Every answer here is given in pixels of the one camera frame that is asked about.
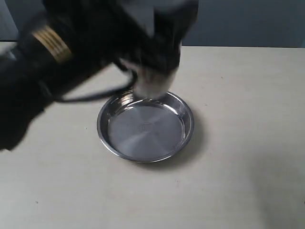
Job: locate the round steel tray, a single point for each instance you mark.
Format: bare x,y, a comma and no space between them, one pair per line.
143,130

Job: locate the clear plastic shaker bottle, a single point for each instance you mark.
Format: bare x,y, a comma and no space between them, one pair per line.
150,84

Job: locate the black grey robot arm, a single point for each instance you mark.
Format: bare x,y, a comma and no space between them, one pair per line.
22,100

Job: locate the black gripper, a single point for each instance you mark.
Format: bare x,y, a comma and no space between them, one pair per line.
144,35

